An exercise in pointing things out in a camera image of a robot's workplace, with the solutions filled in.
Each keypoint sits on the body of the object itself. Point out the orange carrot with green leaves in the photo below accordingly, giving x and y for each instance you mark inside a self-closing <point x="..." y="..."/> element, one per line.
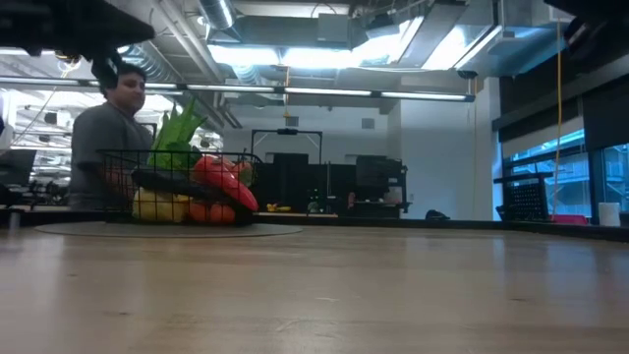
<point x="221" y="179"/>

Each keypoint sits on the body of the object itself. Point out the orange tangerine bunch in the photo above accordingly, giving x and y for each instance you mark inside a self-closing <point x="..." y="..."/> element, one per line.
<point x="211" y="214"/>

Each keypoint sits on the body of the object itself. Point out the green leafy vegetable stalk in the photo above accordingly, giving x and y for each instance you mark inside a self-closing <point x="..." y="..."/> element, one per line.
<point x="177" y="133"/>

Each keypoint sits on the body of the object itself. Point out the yellow lumpy fruit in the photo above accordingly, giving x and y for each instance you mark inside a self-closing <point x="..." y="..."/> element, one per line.
<point x="157" y="209"/>

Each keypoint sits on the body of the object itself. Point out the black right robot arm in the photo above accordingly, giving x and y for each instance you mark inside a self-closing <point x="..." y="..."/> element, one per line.
<point x="604" y="34"/>

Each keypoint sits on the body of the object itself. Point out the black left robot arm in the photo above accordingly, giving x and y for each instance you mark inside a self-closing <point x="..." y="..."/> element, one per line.
<point x="59" y="24"/>

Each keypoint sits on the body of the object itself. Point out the small yellow background object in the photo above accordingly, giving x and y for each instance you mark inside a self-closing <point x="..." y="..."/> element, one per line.
<point x="278" y="208"/>

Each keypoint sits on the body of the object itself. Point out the grey round mat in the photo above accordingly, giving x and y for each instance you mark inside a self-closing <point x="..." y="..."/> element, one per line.
<point x="275" y="230"/>

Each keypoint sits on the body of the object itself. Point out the long ceiling light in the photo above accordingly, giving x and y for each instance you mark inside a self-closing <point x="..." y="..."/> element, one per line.
<point x="344" y="92"/>

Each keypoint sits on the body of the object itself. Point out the black rounded bag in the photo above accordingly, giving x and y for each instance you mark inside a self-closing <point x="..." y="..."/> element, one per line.
<point x="437" y="215"/>

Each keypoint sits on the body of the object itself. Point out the person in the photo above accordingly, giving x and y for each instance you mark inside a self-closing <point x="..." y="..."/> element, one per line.
<point x="98" y="137"/>

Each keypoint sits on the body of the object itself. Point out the red bin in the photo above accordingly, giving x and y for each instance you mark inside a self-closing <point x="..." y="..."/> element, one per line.
<point x="570" y="219"/>

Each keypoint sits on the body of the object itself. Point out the round ceiling device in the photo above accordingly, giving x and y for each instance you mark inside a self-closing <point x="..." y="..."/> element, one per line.
<point x="70" y="59"/>

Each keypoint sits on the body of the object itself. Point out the white cup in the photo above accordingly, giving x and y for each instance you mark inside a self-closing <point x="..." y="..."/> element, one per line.
<point x="609" y="214"/>

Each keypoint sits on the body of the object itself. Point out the dark monitor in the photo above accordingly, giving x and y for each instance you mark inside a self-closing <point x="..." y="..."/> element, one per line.
<point x="17" y="167"/>

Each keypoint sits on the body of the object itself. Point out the black gantry frame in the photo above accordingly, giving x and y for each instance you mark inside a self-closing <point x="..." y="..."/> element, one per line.
<point x="287" y="132"/>

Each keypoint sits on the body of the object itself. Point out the round silver air duct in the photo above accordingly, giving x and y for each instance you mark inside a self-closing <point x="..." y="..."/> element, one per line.
<point x="216" y="12"/>

